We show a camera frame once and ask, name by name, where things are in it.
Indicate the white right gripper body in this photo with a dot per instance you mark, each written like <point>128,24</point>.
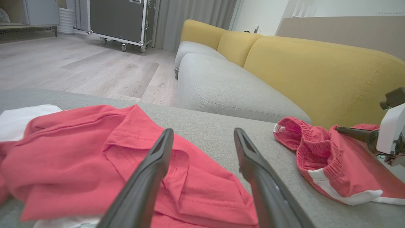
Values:
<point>392,133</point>

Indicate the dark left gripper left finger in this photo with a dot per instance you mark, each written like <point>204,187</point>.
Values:
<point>142,190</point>

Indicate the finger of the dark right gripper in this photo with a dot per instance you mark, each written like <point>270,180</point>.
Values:
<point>360,135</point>

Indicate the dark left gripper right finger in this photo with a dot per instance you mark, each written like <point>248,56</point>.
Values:
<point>269,196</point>

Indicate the red shorts white trim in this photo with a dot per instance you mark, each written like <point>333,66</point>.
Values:
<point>332,164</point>

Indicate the red Bulls jersey white sleeves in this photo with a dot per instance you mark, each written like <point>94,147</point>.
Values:
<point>79,158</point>

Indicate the wide yellow backrest cushion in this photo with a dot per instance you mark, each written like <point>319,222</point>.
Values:
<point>316,72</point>

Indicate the grey sofa seat cushion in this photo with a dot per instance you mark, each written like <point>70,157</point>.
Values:
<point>193,49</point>
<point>227,88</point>

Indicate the narrow yellow backrest cushion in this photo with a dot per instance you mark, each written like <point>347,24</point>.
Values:
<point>237,46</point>

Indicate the medium yellow backrest cushion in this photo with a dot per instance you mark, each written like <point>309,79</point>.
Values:
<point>199,31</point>

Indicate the black flight case on wheels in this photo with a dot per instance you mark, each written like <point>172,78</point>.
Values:
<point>117,19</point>

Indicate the white ribbed cylinder basket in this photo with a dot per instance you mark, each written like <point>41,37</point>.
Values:
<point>66,20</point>

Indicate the grey wooden cabinet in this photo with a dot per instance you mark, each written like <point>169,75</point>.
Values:
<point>38,12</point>

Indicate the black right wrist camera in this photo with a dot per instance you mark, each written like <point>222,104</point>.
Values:
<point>395,98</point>

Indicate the white wall rack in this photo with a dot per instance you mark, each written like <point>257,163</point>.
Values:
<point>303,9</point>

